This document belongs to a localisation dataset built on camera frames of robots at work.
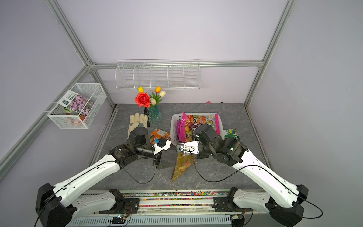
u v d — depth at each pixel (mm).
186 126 963
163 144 540
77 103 738
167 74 999
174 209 737
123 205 682
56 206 376
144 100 723
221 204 741
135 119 1111
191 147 542
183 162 625
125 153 536
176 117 999
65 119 739
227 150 423
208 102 1240
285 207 385
